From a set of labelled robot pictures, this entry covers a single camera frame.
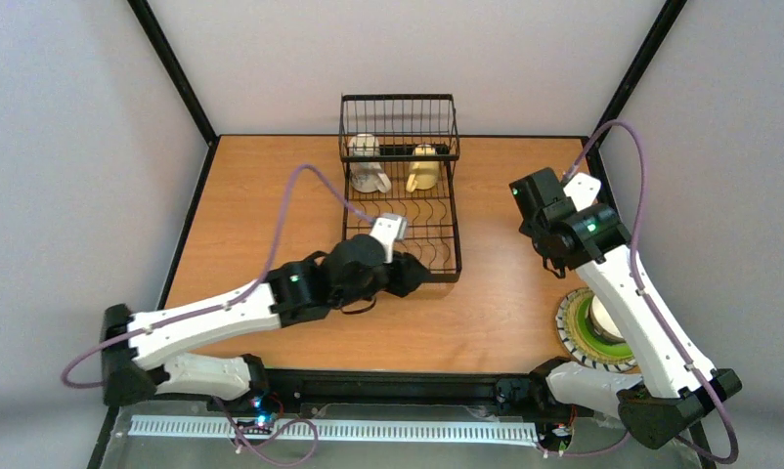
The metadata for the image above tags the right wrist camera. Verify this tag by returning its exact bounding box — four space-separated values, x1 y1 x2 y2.
563 172 602 211

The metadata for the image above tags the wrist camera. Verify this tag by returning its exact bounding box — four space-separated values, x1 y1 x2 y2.
369 213 409 264
563 172 602 211

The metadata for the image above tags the black enclosure frame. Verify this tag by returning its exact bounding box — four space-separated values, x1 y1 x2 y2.
108 1 718 468

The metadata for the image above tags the white slotted cable duct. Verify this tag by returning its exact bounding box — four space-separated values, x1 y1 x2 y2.
127 415 538 447

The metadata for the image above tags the white floral mug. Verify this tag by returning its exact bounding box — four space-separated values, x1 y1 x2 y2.
347 134 392 193

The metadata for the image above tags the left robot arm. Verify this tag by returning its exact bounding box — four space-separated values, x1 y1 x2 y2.
100 234 430 406

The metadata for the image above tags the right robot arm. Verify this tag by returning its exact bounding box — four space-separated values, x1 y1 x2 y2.
509 168 742 449

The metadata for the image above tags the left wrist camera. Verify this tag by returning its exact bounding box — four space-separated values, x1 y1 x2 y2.
369 213 409 264

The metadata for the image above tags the green striped plate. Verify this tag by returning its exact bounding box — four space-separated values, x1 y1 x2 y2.
555 287 637 373

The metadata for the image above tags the yellow mug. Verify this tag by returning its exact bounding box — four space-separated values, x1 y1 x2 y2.
405 144 441 192

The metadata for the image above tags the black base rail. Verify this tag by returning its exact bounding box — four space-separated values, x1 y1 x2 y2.
236 365 694 415

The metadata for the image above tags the white bowl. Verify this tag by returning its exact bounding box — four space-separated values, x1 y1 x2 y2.
587 296 625 344

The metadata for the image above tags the black wire dish rack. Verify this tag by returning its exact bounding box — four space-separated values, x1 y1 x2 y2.
338 94 462 283

